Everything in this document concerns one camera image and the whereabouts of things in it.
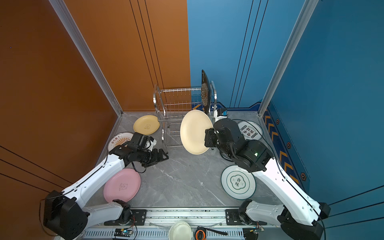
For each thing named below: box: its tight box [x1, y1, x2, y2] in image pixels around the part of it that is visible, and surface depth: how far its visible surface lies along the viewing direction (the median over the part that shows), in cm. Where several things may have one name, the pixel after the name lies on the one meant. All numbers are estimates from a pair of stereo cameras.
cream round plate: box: [180, 109, 214, 155], surface depth 70 cm
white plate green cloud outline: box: [221, 165, 257, 200], surface depth 85 cm
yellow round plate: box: [133, 115, 161, 135], surface depth 115 cm
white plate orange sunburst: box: [107, 132, 134, 153], surface depth 105 cm
